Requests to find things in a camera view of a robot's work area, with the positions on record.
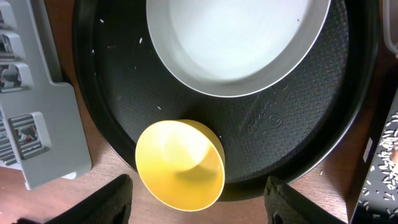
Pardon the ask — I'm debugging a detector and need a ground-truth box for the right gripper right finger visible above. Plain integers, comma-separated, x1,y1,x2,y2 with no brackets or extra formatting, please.
264,176,343,224

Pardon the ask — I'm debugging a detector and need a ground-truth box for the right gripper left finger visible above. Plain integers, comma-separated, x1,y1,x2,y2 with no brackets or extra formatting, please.
12,174,134,224

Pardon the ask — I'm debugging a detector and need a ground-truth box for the yellow plastic bowl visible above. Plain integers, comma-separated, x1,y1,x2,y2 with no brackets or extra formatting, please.
135,119,226,212

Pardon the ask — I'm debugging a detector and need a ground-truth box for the food scraps and rice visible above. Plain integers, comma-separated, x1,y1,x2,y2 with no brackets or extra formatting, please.
362,111,397,223

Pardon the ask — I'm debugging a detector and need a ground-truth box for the grey plastic dishwasher rack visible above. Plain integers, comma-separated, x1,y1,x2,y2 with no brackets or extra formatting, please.
1,0,91,190

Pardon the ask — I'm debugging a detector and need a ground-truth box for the clear plastic waste bin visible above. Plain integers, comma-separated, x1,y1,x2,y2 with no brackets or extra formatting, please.
382,0,398,57

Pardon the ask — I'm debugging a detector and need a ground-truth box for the round black tray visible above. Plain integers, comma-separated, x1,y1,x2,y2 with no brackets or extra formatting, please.
72,1,379,201

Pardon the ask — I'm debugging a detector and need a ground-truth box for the black rectangular tray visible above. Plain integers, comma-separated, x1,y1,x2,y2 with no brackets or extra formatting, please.
348,90,397,223

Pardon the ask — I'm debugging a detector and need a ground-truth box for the grey round plate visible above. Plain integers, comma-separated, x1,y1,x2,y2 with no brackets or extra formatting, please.
146,0,331,98

